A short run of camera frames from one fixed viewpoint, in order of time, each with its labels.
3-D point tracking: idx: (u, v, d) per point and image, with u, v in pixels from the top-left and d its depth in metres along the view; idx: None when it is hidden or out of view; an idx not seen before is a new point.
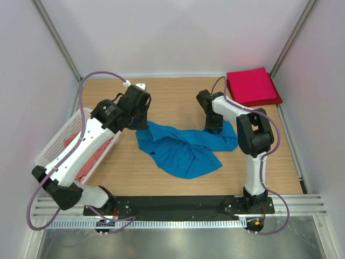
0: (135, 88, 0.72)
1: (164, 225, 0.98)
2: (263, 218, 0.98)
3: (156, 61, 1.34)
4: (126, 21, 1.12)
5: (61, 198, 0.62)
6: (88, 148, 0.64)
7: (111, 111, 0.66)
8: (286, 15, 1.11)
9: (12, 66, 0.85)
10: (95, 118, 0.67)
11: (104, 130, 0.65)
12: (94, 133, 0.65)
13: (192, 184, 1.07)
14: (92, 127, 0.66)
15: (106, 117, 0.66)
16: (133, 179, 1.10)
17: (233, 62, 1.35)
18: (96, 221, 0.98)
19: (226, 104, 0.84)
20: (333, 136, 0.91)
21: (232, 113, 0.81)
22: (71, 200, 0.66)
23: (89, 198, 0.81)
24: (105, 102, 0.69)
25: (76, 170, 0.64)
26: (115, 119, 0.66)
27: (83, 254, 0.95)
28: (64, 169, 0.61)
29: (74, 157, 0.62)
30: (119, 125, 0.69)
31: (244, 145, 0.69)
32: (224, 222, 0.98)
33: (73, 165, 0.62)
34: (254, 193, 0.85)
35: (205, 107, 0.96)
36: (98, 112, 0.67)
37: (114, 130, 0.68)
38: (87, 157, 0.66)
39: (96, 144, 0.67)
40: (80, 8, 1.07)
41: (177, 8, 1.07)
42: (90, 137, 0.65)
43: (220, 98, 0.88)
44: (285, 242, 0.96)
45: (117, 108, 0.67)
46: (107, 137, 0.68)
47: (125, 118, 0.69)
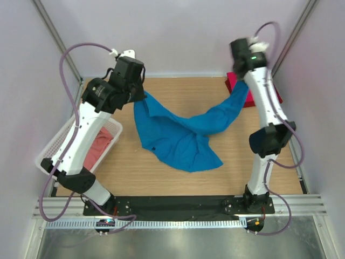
0: (125, 60, 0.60)
1: (164, 225, 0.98)
2: (263, 218, 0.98)
3: (156, 62, 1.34)
4: (126, 21, 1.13)
5: (74, 185, 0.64)
6: (87, 135, 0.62)
7: (102, 91, 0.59)
8: (286, 15, 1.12)
9: (13, 66, 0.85)
10: (87, 103, 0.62)
11: (98, 114, 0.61)
12: (89, 118, 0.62)
13: (192, 184, 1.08)
14: (85, 113, 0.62)
15: (97, 99, 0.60)
16: (133, 178, 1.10)
17: (233, 62, 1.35)
18: (96, 221, 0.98)
19: (262, 89, 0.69)
20: (333, 136, 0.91)
21: (262, 107, 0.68)
22: (86, 183, 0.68)
23: (91, 195, 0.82)
24: (95, 81, 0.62)
25: (82, 157, 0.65)
26: (108, 99, 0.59)
27: (83, 254, 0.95)
28: (68, 159, 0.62)
29: (75, 147, 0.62)
30: (113, 105, 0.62)
31: (254, 144, 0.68)
32: (225, 222, 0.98)
33: (76, 154, 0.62)
34: (255, 193, 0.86)
35: (239, 67, 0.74)
36: (89, 94, 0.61)
37: (109, 110, 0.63)
38: (89, 143, 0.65)
39: (96, 129, 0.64)
40: (80, 8, 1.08)
41: (177, 8, 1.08)
42: (87, 123, 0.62)
43: (261, 69, 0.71)
44: (285, 242, 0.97)
45: (107, 87, 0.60)
46: (104, 120, 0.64)
47: (120, 97, 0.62)
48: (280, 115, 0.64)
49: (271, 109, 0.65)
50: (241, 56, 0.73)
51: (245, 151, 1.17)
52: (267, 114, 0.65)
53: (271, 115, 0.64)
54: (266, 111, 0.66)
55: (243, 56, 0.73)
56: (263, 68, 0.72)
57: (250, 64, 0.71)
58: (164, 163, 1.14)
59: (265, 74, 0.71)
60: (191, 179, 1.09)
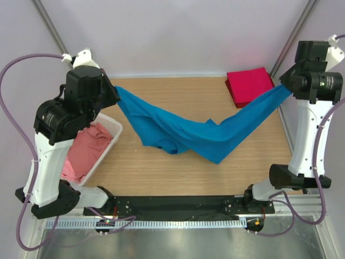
0: (74, 75, 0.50)
1: (164, 225, 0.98)
2: (263, 218, 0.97)
3: (156, 61, 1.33)
4: (126, 21, 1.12)
5: (53, 212, 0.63)
6: (48, 168, 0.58)
7: (51, 120, 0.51)
8: (286, 15, 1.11)
9: (12, 66, 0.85)
10: (40, 133, 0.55)
11: (53, 145, 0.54)
12: (44, 150, 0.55)
13: (192, 184, 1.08)
14: (40, 144, 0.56)
15: (49, 128, 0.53)
16: (133, 178, 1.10)
17: (233, 62, 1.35)
18: (96, 221, 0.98)
19: (313, 133, 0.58)
20: (334, 136, 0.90)
21: (301, 148, 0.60)
22: (67, 206, 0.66)
23: (87, 200, 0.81)
24: (45, 105, 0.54)
25: (53, 187, 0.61)
26: (60, 127, 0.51)
27: (83, 254, 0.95)
28: (38, 193, 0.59)
29: (39, 181, 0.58)
30: (69, 131, 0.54)
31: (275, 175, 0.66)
32: (225, 222, 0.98)
33: (45, 187, 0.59)
34: (257, 198, 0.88)
35: (298, 81, 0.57)
36: (41, 123, 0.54)
37: (68, 135, 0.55)
38: (56, 173, 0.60)
39: (58, 158, 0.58)
40: (79, 8, 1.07)
41: (176, 7, 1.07)
42: (44, 156, 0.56)
43: (324, 104, 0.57)
44: (285, 242, 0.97)
45: (59, 111, 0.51)
46: (65, 147, 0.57)
47: (76, 122, 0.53)
48: (317, 168, 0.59)
49: (310, 158, 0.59)
50: (309, 74, 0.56)
51: (245, 150, 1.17)
52: (303, 162, 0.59)
53: (307, 165, 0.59)
54: (304, 158, 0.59)
55: (310, 75, 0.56)
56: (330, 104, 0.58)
57: (312, 91, 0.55)
58: (163, 163, 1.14)
59: (326, 113, 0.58)
60: (192, 178, 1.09)
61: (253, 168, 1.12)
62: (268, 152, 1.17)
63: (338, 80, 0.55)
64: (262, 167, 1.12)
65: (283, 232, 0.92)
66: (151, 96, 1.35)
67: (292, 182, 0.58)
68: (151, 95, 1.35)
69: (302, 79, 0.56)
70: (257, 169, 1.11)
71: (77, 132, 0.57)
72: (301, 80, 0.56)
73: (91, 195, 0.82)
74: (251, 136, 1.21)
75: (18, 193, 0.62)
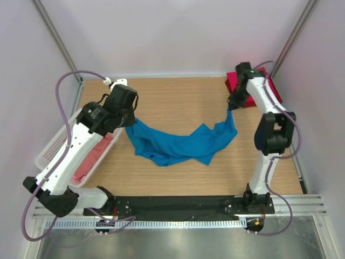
0: (120, 87, 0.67)
1: (164, 225, 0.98)
2: (263, 218, 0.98)
3: (156, 62, 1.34)
4: (126, 21, 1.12)
5: (56, 206, 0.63)
6: (76, 155, 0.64)
7: (97, 114, 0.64)
8: (286, 16, 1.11)
9: (12, 66, 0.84)
10: (81, 123, 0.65)
11: (91, 135, 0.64)
12: (81, 138, 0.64)
13: (192, 184, 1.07)
14: (78, 133, 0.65)
15: (92, 121, 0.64)
16: (133, 178, 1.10)
17: (233, 62, 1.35)
18: (96, 221, 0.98)
19: (260, 91, 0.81)
20: (334, 136, 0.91)
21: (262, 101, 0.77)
22: (67, 207, 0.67)
23: (87, 202, 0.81)
24: (90, 105, 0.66)
25: (69, 177, 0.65)
26: (102, 122, 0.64)
27: (83, 254, 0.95)
28: (54, 179, 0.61)
29: (63, 165, 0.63)
30: (106, 127, 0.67)
31: (259, 141, 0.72)
32: (224, 222, 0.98)
33: (63, 174, 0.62)
34: (256, 191, 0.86)
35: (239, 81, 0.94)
36: (84, 116, 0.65)
37: (101, 133, 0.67)
38: (76, 164, 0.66)
39: (87, 149, 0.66)
40: (79, 8, 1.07)
41: (176, 8, 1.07)
42: (78, 143, 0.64)
43: (259, 78, 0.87)
44: (285, 242, 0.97)
45: (103, 110, 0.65)
46: (96, 141, 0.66)
47: (112, 120, 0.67)
48: (278, 106, 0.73)
49: (270, 102, 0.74)
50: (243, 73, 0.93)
51: (245, 150, 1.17)
52: (267, 106, 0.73)
53: (271, 107, 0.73)
54: (266, 104, 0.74)
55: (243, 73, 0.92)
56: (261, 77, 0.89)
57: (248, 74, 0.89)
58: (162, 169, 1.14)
59: (263, 81, 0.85)
60: (192, 178, 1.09)
61: (253, 168, 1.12)
62: None
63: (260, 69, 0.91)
64: None
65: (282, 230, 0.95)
66: (151, 96, 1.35)
67: (266, 118, 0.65)
68: (151, 95, 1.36)
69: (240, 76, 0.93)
70: None
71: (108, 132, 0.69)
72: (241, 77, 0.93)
73: (90, 196, 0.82)
74: (251, 136, 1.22)
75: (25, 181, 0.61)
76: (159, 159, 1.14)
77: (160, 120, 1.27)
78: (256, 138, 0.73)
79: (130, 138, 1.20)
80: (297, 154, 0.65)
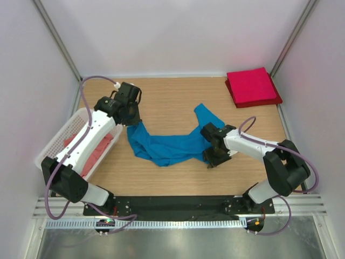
0: (126, 84, 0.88)
1: (164, 225, 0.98)
2: (263, 218, 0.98)
3: (156, 61, 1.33)
4: (126, 21, 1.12)
5: (74, 185, 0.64)
6: (96, 135, 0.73)
7: (112, 104, 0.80)
8: (286, 16, 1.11)
9: (12, 67, 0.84)
10: (98, 110, 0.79)
11: (109, 118, 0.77)
12: (101, 121, 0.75)
13: (192, 184, 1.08)
14: (98, 117, 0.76)
15: (109, 109, 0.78)
16: (133, 178, 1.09)
17: (233, 62, 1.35)
18: (96, 221, 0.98)
19: (240, 140, 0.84)
20: (333, 136, 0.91)
21: (248, 147, 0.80)
22: (80, 192, 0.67)
23: (92, 196, 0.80)
24: (105, 98, 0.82)
25: (86, 156, 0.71)
26: (117, 110, 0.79)
27: (83, 254, 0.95)
28: (76, 155, 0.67)
29: (84, 144, 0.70)
30: (119, 115, 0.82)
31: (276, 186, 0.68)
32: (224, 222, 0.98)
33: (84, 152, 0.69)
34: (257, 202, 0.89)
35: (215, 145, 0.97)
36: (101, 106, 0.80)
37: (115, 120, 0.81)
38: (94, 145, 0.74)
39: (103, 133, 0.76)
40: (79, 8, 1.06)
41: (177, 7, 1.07)
42: (98, 125, 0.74)
43: (231, 133, 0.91)
44: (285, 242, 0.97)
45: (116, 101, 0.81)
46: (111, 126, 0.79)
47: (123, 110, 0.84)
48: (269, 142, 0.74)
49: (258, 144, 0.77)
50: (213, 136, 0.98)
51: None
52: (258, 149, 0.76)
53: (262, 147, 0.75)
54: (256, 148, 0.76)
55: (215, 136, 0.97)
56: (232, 131, 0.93)
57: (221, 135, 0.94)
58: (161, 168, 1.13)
59: (237, 131, 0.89)
60: (191, 178, 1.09)
61: (253, 168, 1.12)
62: None
63: (227, 127, 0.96)
64: (262, 167, 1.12)
65: (283, 229, 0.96)
66: (151, 96, 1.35)
67: (270, 159, 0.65)
68: (151, 95, 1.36)
69: (214, 140, 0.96)
70: (257, 169, 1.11)
71: (119, 120, 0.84)
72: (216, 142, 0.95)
73: (94, 192, 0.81)
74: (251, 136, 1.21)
75: (46, 159, 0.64)
76: (159, 159, 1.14)
77: (160, 120, 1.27)
78: (271, 185, 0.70)
79: (128, 140, 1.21)
80: (317, 182, 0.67)
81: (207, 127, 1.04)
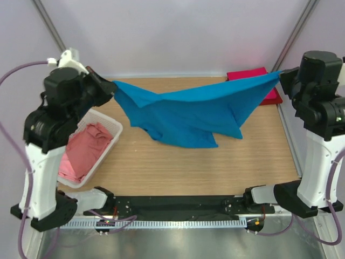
0: (51, 80, 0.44)
1: (164, 225, 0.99)
2: (263, 218, 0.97)
3: (157, 61, 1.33)
4: (126, 21, 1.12)
5: (56, 222, 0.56)
6: (46, 176, 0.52)
7: (41, 128, 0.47)
8: (286, 15, 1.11)
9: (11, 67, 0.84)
10: (32, 144, 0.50)
11: (48, 153, 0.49)
12: (40, 160, 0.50)
13: (193, 184, 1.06)
14: (35, 154, 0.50)
15: (39, 137, 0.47)
16: (133, 179, 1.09)
17: (233, 62, 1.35)
18: (96, 221, 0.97)
19: (327, 165, 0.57)
20: None
21: (315, 182, 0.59)
22: (67, 213, 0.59)
23: (87, 204, 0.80)
24: (33, 114, 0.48)
25: (52, 198, 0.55)
26: (52, 135, 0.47)
27: (83, 254, 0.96)
28: (35, 207, 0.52)
29: (37, 193, 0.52)
30: (62, 137, 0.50)
31: (282, 196, 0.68)
32: (224, 222, 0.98)
33: (43, 200, 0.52)
34: (255, 200, 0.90)
35: (310, 119, 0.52)
36: (29, 134, 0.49)
37: (61, 142, 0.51)
38: (56, 177, 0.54)
39: (54, 165, 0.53)
40: (78, 7, 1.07)
41: (176, 7, 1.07)
42: (39, 167, 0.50)
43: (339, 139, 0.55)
44: (286, 242, 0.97)
45: (47, 119, 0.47)
46: (61, 152, 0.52)
47: (70, 124, 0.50)
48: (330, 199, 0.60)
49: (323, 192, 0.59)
50: (316, 105, 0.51)
51: (245, 150, 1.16)
52: (316, 195, 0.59)
53: (320, 198, 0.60)
54: (317, 192, 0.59)
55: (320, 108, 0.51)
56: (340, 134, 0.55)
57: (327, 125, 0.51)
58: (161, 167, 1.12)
59: (341, 150, 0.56)
60: (193, 179, 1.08)
61: (253, 168, 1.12)
62: (268, 151, 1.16)
63: None
64: (262, 167, 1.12)
65: (285, 231, 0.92)
66: None
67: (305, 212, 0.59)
68: None
69: (315, 114, 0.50)
70: (257, 169, 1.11)
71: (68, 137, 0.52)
72: (302, 106, 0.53)
73: (89, 200, 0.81)
74: (251, 136, 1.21)
75: (13, 210, 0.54)
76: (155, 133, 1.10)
77: None
78: (282, 190, 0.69)
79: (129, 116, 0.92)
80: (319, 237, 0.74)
81: (326, 74, 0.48)
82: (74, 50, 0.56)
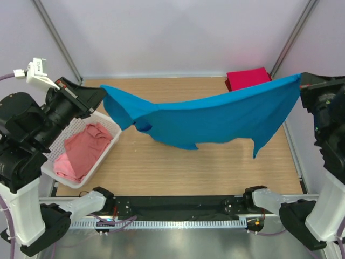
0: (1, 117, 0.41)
1: (164, 225, 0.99)
2: (263, 218, 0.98)
3: (157, 62, 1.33)
4: (126, 21, 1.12)
5: (48, 242, 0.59)
6: (21, 212, 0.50)
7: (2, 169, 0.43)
8: (285, 16, 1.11)
9: None
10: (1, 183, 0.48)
11: (19, 191, 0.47)
12: (12, 199, 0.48)
13: (192, 184, 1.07)
14: (6, 192, 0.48)
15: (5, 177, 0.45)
16: (133, 179, 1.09)
17: (233, 62, 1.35)
18: (96, 221, 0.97)
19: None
20: None
21: (327, 220, 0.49)
22: (61, 229, 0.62)
23: (84, 209, 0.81)
24: None
25: (36, 224, 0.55)
26: (18, 175, 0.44)
27: (83, 254, 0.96)
28: (20, 237, 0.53)
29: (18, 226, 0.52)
30: (27, 172, 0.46)
31: (286, 218, 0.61)
32: (224, 222, 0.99)
33: (26, 231, 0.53)
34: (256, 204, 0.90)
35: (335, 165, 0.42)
36: None
37: (30, 174, 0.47)
38: (36, 205, 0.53)
39: (29, 198, 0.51)
40: (77, 8, 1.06)
41: (176, 8, 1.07)
42: (12, 205, 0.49)
43: None
44: (285, 242, 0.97)
45: (8, 157, 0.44)
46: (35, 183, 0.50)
47: (37, 158, 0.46)
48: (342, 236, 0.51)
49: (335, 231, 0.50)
50: None
51: (244, 151, 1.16)
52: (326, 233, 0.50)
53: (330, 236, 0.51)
54: (329, 231, 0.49)
55: None
56: None
57: None
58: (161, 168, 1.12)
59: None
60: (192, 179, 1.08)
61: (253, 168, 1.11)
62: (268, 152, 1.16)
63: None
64: (262, 167, 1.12)
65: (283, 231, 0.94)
66: (151, 96, 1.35)
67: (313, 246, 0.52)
68: (151, 95, 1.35)
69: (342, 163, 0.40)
70: (257, 169, 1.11)
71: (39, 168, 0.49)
72: (326, 146, 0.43)
73: (87, 206, 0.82)
74: None
75: (3, 235, 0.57)
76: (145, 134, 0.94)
77: None
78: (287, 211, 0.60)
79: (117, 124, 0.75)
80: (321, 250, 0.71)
81: None
82: (39, 62, 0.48)
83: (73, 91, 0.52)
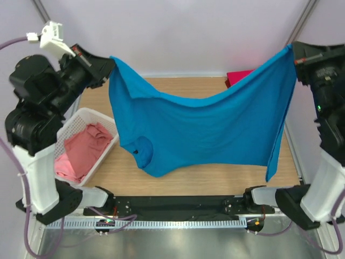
0: (18, 75, 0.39)
1: (164, 225, 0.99)
2: (263, 218, 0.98)
3: (156, 61, 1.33)
4: (126, 20, 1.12)
5: (60, 213, 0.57)
6: (38, 177, 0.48)
7: (22, 131, 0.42)
8: (285, 15, 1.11)
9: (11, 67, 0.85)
10: (18, 146, 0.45)
11: (37, 154, 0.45)
12: (29, 162, 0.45)
13: (191, 184, 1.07)
14: (21, 155, 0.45)
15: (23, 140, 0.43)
16: (133, 179, 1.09)
17: (233, 62, 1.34)
18: (96, 221, 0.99)
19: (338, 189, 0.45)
20: None
21: (321, 200, 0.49)
22: (71, 201, 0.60)
23: (90, 199, 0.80)
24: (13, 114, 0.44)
25: (50, 191, 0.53)
26: (35, 137, 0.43)
27: (83, 254, 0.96)
28: (35, 204, 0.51)
29: (33, 193, 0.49)
30: (46, 137, 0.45)
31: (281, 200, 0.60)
32: (224, 222, 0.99)
33: (42, 197, 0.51)
34: (256, 200, 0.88)
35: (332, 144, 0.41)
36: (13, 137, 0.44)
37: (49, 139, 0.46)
38: (52, 172, 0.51)
39: (45, 163, 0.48)
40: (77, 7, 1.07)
41: (176, 7, 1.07)
42: (29, 169, 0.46)
43: None
44: (286, 242, 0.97)
45: (28, 119, 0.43)
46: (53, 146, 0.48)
47: (55, 121, 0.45)
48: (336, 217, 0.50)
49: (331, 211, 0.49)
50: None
51: None
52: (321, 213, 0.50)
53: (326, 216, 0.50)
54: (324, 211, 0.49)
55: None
56: None
57: None
58: None
59: None
60: (191, 179, 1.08)
61: (253, 168, 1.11)
62: None
63: None
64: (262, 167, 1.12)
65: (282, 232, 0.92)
66: None
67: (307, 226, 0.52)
68: None
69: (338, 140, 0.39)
70: (257, 169, 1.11)
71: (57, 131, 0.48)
72: (325, 123, 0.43)
73: (92, 196, 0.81)
74: None
75: (18, 204, 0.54)
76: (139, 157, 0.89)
77: None
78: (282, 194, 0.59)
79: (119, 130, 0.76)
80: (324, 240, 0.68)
81: None
82: (55, 26, 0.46)
83: (88, 60, 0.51)
